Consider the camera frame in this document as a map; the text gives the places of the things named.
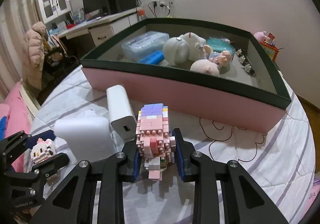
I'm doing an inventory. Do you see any white wall socket strip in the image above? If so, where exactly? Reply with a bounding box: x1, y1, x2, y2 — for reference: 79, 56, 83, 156
151, 0, 175, 8

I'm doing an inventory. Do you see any pink doll figure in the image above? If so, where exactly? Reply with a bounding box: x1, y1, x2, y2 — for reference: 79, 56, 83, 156
190, 44, 233, 77

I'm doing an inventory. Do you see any clear plastic storage case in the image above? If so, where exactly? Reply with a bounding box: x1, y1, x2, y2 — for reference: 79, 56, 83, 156
121, 31, 169, 62

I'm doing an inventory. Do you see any pink purple brick figure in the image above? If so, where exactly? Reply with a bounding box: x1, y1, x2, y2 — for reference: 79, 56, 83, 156
136, 103, 176, 181

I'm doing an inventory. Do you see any white round speaker toy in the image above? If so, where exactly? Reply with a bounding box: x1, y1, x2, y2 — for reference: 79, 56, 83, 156
163, 37, 190, 65

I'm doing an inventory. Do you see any bottle with orange cap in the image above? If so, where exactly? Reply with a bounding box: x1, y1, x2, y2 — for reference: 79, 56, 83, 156
137, 9, 146, 22

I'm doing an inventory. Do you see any black computer monitor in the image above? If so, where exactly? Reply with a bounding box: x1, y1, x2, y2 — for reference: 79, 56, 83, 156
82, 0, 112, 15

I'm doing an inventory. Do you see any pink plush toy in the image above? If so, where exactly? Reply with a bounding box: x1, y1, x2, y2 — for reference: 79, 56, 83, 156
253, 31, 268, 43

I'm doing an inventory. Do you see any white striped bed quilt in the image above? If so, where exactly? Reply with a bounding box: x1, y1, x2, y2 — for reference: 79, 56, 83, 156
31, 68, 316, 223

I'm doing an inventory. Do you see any teal pouch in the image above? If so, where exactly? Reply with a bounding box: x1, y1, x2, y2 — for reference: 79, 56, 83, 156
206, 37, 235, 63

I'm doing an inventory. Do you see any blue plastic case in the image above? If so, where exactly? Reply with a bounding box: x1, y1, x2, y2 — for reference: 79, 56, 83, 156
138, 50, 164, 65

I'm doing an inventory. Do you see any red storage crate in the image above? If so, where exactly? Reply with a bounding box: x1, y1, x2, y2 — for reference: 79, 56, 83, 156
260, 41, 279, 62

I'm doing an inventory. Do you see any white pink brick cat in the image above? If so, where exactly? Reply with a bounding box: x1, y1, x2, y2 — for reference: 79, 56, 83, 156
30, 138, 56, 164

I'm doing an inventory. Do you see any white glass door cabinet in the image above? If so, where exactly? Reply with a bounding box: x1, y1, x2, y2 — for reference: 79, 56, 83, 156
36, 0, 71, 24

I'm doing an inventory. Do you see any white desk with drawers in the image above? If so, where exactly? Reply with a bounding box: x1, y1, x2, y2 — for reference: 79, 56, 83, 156
56, 8, 142, 46

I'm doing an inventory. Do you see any white charger block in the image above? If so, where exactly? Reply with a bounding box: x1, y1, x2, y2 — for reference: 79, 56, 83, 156
53, 110, 117, 162

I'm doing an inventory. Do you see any pink black storage box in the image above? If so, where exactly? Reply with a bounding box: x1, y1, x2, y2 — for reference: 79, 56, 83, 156
80, 18, 291, 132

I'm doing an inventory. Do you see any white hair dryer toy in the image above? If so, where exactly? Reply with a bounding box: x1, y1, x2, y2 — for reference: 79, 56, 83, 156
180, 32, 206, 61

